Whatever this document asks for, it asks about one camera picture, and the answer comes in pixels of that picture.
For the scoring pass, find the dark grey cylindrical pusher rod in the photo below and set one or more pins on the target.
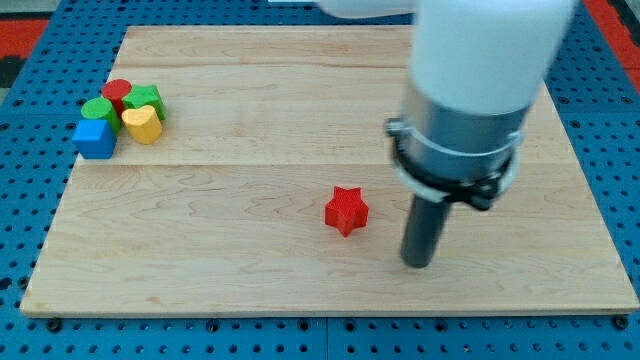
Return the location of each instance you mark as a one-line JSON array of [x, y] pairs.
[[425, 223]]

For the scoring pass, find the silver flange with black clamp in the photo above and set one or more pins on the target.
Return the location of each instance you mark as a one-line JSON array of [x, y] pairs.
[[447, 155]]

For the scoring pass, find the red star block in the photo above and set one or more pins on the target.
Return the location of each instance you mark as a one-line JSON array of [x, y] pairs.
[[346, 211]]

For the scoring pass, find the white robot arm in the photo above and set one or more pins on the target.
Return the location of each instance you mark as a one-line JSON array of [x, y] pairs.
[[475, 69]]

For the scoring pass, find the green star block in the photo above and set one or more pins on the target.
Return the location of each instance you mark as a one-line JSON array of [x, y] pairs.
[[141, 95]]

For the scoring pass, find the blue cube block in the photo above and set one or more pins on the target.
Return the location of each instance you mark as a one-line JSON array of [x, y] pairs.
[[94, 139]]

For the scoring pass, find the light wooden board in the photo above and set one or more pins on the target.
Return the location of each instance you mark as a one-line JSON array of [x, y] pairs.
[[223, 216]]

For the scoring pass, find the yellow heart block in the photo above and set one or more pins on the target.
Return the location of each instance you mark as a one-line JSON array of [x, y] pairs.
[[143, 124]]

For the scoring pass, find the red cylinder block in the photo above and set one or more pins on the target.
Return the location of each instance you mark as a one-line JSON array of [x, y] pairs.
[[114, 91]]

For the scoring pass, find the green cylinder block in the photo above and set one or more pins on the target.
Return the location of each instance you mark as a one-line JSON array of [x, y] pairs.
[[101, 108]]

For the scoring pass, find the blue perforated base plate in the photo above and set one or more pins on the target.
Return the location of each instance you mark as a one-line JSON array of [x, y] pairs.
[[598, 105]]

